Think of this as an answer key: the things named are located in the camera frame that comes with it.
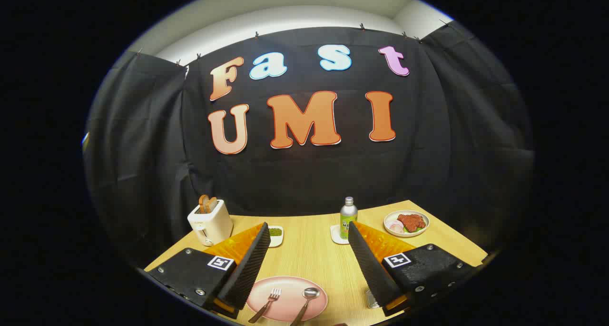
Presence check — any spoon with wooden handle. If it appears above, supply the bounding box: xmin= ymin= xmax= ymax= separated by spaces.
xmin=290 ymin=287 xmax=321 ymax=326

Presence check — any pink round plate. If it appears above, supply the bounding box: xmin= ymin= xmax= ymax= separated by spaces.
xmin=246 ymin=276 xmax=329 ymax=322

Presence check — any white divided snack dish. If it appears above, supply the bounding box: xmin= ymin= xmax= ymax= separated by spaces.
xmin=266 ymin=225 xmax=285 ymax=248

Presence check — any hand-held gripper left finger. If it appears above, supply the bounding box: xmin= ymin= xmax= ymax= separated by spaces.
xmin=144 ymin=222 xmax=271 ymax=320

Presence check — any fork with wooden handle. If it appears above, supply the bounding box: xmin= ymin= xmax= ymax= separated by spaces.
xmin=248 ymin=288 xmax=282 ymax=324

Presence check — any black backdrop cloth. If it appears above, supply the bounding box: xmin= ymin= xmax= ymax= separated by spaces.
xmin=85 ymin=20 xmax=536 ymax=269

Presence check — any white round food bowl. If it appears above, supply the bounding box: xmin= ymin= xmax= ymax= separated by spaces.
xmin=383 ymin=210 xmax=430 ymax=237

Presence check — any white toaster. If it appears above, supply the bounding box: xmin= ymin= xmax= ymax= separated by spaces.
xmin=187 ymin=199 xmax=234 ymax=247

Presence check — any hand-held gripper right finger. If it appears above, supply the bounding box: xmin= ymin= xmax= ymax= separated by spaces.
xmin=347 ymin=220 xmax=478 ymax=317

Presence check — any white square coaster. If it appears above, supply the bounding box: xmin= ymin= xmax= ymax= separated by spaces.
xmin=330 ymin=224 xmax=352 ymax=245

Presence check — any green soda bottle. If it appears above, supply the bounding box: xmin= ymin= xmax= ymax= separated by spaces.
xmin=340 ymin=197 xmax=358 ymax=240

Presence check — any red meat piece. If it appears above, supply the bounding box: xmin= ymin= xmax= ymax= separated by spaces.
xmin=398 ymin=214 xmax=426 ymax=232

